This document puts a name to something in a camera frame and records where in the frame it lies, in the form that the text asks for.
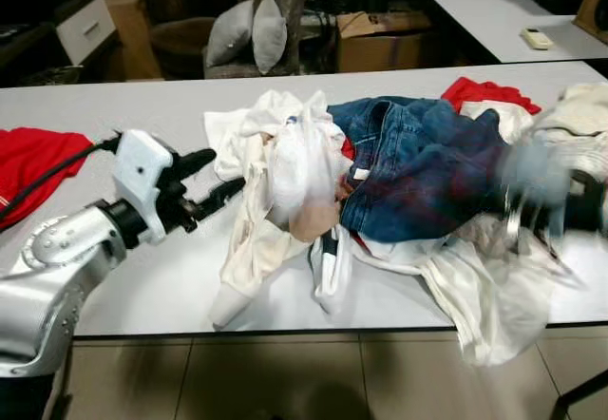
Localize small white garment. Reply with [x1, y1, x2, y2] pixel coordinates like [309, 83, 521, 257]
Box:
[461, 100, 533, 145]

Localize brown round basket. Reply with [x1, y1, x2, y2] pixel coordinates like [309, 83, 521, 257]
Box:
[150, 16, 210, 79]

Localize white garment black trim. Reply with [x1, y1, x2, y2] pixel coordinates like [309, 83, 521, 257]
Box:
[309, 228, 357, 315]

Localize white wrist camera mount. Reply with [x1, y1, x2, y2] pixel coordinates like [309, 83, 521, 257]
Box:
[112, 129, 178, 218]
[499, 140, 576, 207]

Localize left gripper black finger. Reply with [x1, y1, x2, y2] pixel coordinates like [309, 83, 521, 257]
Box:
[193, 177, 246, 220]
[173, 148, 219, 183]

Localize cream knitted garment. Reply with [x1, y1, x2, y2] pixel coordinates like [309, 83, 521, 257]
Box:
[527, 83, 608, 169]

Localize white remote control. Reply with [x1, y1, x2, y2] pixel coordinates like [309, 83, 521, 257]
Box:
[521, 28, 554, 50]

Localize thin white shirt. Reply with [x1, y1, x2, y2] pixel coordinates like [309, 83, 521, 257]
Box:
[351, 225, 580, 369]

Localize small red garment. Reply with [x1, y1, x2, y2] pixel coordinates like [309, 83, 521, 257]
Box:
[440, 76, 542, 117]

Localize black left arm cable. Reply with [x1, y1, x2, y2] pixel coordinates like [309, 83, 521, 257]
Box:
[0, 133, 123, 223]

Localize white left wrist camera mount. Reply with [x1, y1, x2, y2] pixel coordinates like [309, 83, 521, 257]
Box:
[112, 129, 178, 218]

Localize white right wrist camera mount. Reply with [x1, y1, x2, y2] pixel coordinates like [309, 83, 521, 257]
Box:
[499, 140, 576, 207]

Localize blue denim jeans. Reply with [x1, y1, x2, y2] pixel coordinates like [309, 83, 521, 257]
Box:
[328, 95, 533, 245]

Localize open brown cardboard box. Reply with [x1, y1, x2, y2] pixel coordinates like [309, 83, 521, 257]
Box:
[334, 11, 433, 72]

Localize red top with plaid lining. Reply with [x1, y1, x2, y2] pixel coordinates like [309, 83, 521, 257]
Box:
[0, 127, 96, 231]

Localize dark-topped white TV stand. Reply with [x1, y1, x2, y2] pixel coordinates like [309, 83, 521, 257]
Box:
[0, 0, 120, 88]

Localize brown wooden speaker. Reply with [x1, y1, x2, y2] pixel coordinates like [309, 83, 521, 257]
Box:
[575, 0, 608, 46]

